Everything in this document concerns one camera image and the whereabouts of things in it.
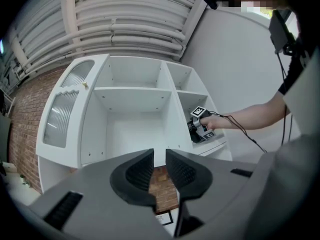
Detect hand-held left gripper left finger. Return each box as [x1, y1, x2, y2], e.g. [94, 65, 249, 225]
[109, 148, 157, 213]

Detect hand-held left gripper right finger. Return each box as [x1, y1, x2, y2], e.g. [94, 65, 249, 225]
[165, 148, 214, 237]

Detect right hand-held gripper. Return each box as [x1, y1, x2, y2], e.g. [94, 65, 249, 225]
[187, 105, 217, 145]

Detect white shelving cabinet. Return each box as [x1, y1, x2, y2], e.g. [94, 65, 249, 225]
[35, 53, 234, 195]

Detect person's right forearm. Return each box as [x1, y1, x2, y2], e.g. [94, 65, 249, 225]
[213, 91, 291, 132]

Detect person's right hand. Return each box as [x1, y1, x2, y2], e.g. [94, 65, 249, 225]
[200, 114, 221, 131]

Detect black framed picture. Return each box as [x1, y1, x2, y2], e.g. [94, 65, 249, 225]
[154, 209, 174, 227]

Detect white ribbed glass cabinet door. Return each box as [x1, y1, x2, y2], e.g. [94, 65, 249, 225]
[36, 54, 111, 163]

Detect white side cabinet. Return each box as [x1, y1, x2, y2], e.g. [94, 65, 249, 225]
[0, 162, 43, 208]

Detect black body-worn box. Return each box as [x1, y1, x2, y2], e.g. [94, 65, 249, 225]
[268, 9, 297, 55]

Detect white ceiling pipes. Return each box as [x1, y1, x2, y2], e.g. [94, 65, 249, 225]
[4, 0, 209, 85]

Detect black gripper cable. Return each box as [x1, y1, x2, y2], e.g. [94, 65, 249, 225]
[275, 51, 294, 146]
[208, 110, 268, 154]

